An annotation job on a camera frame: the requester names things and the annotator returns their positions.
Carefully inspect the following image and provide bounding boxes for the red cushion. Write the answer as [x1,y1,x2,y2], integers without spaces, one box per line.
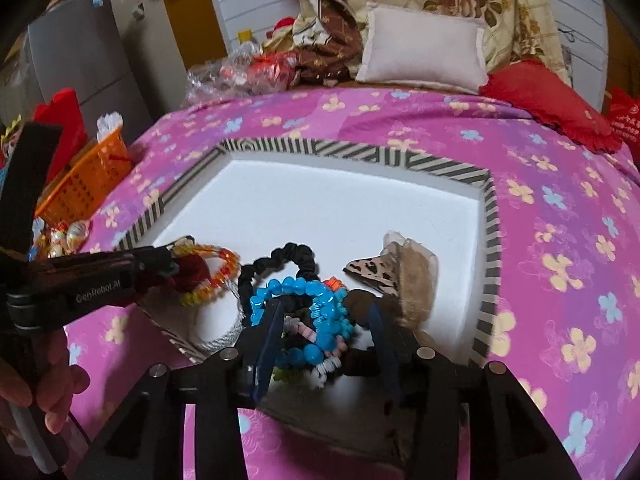
[479,59,623,153]

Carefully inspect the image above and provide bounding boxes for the person's left hand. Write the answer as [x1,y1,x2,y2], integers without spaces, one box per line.
[0,332,92,428]

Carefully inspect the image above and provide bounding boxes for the black scrunchie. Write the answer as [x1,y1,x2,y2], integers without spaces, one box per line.
[237,242,321,323]

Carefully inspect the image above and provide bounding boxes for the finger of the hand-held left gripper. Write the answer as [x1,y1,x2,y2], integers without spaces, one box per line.
[131,245,180,293]

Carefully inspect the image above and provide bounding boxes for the red printed bag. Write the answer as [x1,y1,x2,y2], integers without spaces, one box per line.
[607,87,640,143]

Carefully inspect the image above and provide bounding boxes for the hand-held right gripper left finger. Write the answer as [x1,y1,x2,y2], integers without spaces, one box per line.
[75,299,287,480]

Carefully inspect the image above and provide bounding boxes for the yellow wooden door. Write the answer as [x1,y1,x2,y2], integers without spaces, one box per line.
[165,0,228,68]

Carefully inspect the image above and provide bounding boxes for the brown leopard hair accessories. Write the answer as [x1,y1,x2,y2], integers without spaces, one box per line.
[381,231,440,331]

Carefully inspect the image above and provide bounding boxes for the grey refrigerator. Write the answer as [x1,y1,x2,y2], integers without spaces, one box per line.
[27,0,188,133]

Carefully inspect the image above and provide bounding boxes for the clear plastic bag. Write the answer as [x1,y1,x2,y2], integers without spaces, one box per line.
[186,42,266,106]

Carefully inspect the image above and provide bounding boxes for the red paper bag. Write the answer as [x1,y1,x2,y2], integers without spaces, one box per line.
[32,88,88,181]

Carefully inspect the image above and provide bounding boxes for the striped cardboard box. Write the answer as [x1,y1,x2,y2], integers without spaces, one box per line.
[112,137,502,467]

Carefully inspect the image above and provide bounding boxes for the red hair bow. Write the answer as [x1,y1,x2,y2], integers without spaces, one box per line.
[170,252,211,293]

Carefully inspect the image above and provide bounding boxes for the red plush toy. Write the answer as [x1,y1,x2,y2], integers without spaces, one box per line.
[265,17,301,41]

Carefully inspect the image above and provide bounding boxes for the leopard print hair bow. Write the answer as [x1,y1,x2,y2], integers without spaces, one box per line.
[342,254,401,297]

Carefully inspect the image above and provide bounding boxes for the orange plastic basket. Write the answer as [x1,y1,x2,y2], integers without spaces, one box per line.
[34,126,133,226]

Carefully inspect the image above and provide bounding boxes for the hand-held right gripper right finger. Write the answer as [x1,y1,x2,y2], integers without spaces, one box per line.
[369,304,583,480]

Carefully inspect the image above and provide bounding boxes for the white tissue paper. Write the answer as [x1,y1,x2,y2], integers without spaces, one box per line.
[96,112,125,141]

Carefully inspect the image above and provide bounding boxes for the red patterned pouch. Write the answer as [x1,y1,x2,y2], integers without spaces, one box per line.
[247,52,301,93]

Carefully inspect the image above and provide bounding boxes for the white pillow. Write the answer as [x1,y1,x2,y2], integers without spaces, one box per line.
[356,2,490,95]

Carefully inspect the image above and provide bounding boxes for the blue bead bracelet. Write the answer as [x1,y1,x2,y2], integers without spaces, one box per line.
[248,276,353,368]

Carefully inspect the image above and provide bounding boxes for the orange bead bracelet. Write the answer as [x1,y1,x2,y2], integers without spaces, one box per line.
[172,243,242,307]

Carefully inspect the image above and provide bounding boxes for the grey braided hair tie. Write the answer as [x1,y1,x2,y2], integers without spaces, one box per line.
[192,280,248,353]

